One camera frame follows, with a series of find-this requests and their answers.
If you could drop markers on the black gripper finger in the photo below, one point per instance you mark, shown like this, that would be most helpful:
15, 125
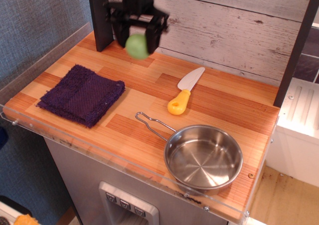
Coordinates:
153, 34
122, 32

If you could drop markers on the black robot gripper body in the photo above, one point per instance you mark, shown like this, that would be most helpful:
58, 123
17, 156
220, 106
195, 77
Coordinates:
140, 13

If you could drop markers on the green ball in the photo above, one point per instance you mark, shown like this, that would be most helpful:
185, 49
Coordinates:
136, 46

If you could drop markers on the stainless steel pot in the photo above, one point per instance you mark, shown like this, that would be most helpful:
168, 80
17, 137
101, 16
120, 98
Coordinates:
202, 158

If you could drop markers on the purple folded cloth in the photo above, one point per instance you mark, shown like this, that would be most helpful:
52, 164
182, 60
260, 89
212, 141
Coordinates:
82, 96

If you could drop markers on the clear acrylic left guard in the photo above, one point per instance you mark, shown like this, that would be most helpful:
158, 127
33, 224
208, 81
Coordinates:
19, 83

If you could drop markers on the grey cabinet with dispenser panel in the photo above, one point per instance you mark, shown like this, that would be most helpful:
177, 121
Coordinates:
103, 195

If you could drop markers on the orange object bottom left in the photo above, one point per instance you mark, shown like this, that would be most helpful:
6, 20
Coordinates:
25, 220

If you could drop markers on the dark left shelf post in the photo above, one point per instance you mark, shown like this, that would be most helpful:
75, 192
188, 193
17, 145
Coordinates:
102, 30

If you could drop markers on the dark shelf post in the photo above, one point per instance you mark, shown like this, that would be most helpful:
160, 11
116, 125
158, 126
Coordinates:
102, 30
296, 51

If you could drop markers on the yellow handled toy knife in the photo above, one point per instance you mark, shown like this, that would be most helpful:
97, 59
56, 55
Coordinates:
178, 105

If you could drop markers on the dark right shelf post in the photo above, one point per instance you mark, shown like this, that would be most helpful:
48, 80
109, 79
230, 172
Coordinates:
296, 51

